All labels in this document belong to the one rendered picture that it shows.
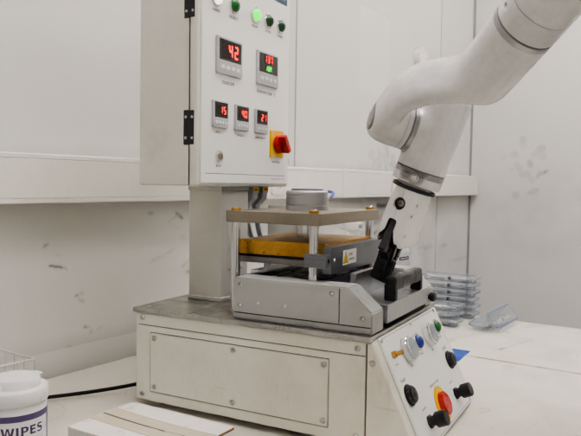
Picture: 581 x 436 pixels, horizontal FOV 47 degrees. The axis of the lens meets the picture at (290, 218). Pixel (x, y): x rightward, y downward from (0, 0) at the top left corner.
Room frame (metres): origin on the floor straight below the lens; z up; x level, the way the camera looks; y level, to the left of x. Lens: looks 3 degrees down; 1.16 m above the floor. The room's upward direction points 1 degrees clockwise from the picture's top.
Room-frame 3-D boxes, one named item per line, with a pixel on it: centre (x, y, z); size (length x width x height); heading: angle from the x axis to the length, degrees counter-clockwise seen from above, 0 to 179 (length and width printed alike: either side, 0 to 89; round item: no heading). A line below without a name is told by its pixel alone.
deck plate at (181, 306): (1.24, 0.00, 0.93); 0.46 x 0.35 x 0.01; 62
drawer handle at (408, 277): (1.14, -0.20, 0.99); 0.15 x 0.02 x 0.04; 152
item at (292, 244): (1.23, -0.04, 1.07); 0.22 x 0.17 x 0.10; 152
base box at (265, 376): (1.24, -0.05, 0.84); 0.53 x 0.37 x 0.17; 62
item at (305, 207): (1.26, -0.01, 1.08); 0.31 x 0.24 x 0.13; 152
